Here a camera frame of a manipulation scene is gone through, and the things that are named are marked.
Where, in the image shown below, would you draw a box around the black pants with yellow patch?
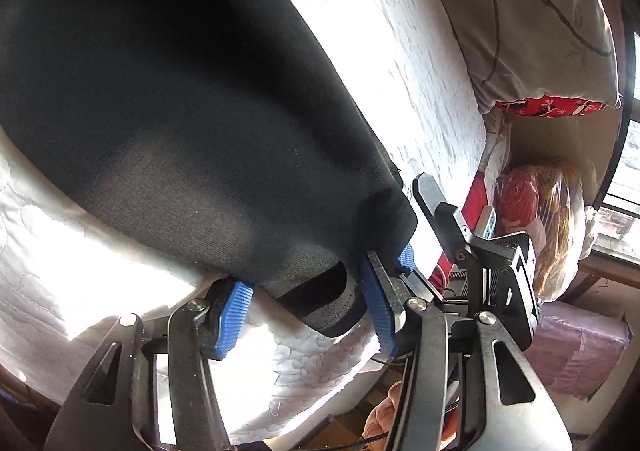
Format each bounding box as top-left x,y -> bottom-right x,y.
0,0 -> 418,338

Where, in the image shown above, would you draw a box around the white quilted mattress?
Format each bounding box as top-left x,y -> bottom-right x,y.
0,0 -> 493,451

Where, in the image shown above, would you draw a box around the plastic-wrapped doll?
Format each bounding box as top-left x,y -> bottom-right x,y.
492,158 -> 601,302

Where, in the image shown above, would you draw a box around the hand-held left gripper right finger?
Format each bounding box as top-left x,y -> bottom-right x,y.
357,250 -> 573,451

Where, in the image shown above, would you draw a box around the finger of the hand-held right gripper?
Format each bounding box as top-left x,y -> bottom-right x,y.
397,245 -> 451,304
412,172 -> 473,264

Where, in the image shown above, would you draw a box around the grey floral pillow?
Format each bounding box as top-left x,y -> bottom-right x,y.
417,0 -> 623,114

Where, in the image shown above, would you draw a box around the red floral quilt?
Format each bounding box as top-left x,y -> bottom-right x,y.
492,98 -> 608,118

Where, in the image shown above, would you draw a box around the person's right hand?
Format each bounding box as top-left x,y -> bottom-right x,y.
362,380 -> 458,451

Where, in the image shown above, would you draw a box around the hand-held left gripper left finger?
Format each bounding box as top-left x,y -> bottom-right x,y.
44,280 -> 255,451

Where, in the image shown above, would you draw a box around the white power strip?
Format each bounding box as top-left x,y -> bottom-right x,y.
477,205 -> 498,239

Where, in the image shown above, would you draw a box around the window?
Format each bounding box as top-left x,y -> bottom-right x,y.
590,31 -> 640,262

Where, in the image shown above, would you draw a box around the pink wrapped package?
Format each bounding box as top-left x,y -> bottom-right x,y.
522,301 -> 631,399

